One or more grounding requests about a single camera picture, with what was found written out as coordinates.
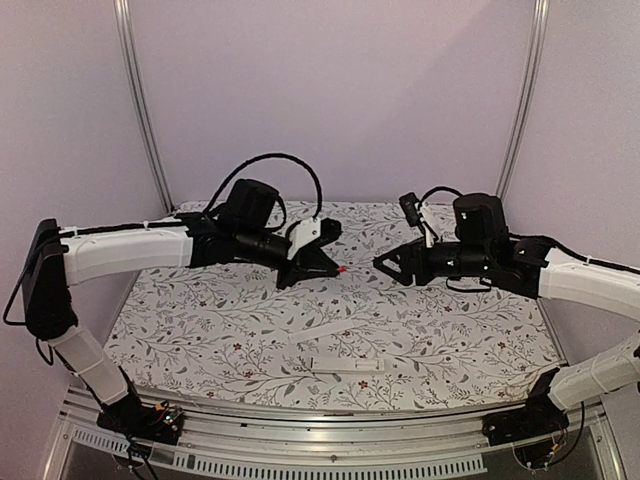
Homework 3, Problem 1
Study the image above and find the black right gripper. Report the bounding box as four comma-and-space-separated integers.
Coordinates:
373, 235, 492, 286

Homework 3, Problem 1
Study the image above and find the white remote battery cover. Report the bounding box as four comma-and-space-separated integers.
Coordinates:
288, 320, 354, 344

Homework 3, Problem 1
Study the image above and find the white remote control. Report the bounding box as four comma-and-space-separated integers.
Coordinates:
310, 357, 385, 373

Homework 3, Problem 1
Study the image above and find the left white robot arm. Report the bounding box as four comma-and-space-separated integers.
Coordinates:
12, 179, 342, 444

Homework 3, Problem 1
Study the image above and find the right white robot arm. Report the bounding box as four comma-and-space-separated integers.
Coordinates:
373, 193, 639, 445

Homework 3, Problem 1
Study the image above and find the floral patterned table mat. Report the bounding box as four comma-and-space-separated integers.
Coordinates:
105, 203, 563, 411

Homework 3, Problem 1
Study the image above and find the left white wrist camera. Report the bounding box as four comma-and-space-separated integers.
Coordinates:
286, 217, 342, 260

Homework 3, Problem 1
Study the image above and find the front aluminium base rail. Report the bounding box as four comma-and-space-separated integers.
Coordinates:
43, 387, 627, 479

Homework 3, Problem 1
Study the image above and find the right aluminium frame post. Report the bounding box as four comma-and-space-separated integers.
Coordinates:
495, 0, 550, 202

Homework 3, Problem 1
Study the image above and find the aluminium frame post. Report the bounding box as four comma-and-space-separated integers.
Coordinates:
113, 0, 174, 212
495, 0, 550, 202

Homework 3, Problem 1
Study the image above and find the left aluminium frame post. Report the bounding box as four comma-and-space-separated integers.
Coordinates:
113, 0, 174, 212

